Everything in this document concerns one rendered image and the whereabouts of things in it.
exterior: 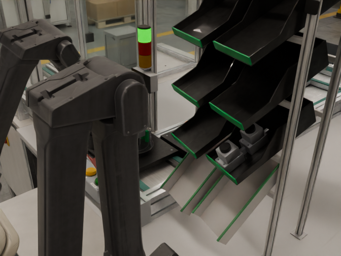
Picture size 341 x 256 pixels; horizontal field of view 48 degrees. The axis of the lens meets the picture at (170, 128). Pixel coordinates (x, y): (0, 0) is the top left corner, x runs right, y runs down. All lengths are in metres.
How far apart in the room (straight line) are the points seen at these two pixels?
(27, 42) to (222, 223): 0.71
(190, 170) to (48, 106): 0.85
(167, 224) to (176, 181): 0.17
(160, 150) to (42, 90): 1.07
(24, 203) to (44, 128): 1.06
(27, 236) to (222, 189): 0.66
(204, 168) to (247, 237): 0.28
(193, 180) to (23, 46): 0.68
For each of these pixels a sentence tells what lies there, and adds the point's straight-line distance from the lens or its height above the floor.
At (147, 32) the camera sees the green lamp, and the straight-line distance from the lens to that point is 1.46.
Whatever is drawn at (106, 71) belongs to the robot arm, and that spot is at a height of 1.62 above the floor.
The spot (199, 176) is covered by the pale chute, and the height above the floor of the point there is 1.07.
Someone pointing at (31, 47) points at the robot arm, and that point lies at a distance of 0.80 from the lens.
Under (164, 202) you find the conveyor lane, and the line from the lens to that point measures 1.35.
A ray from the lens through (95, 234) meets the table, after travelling 1.34.
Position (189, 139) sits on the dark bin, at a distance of 1.14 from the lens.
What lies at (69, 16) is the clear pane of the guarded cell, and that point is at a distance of 2.60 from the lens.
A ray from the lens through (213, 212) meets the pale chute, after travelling 1.17.
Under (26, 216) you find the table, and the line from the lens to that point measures 1.47.
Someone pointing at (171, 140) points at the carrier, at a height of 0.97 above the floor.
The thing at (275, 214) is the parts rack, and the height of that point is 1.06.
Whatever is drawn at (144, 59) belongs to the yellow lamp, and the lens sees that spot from 1.49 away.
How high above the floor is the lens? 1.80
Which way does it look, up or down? 30 degrees down
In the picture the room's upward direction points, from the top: 1 degrees clockwise
